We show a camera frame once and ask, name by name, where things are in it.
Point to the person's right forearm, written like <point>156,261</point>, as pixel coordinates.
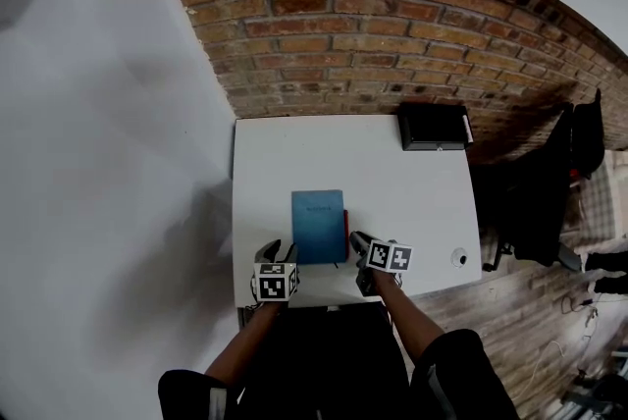
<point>407,320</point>

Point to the small round grey object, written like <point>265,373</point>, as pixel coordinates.
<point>459,257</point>

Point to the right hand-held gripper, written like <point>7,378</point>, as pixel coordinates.
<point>390,258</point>

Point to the table with checked cloth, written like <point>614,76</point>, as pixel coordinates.
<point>601,207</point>

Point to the black office chair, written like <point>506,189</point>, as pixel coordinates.
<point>535,202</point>

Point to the red crate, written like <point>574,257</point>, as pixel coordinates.
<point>575,175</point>

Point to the blue notebook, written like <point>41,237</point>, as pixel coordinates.
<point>318,226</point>

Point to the red pen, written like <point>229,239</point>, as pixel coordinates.
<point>346,231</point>

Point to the black box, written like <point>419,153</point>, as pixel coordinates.
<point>432,126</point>

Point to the person's black trousers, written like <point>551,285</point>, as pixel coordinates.
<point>329,359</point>

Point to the person's left forearm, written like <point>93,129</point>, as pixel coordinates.
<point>250,344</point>

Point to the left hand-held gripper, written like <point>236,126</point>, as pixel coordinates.
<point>274,283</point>

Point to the person's black shirt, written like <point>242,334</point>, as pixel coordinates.
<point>456,379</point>

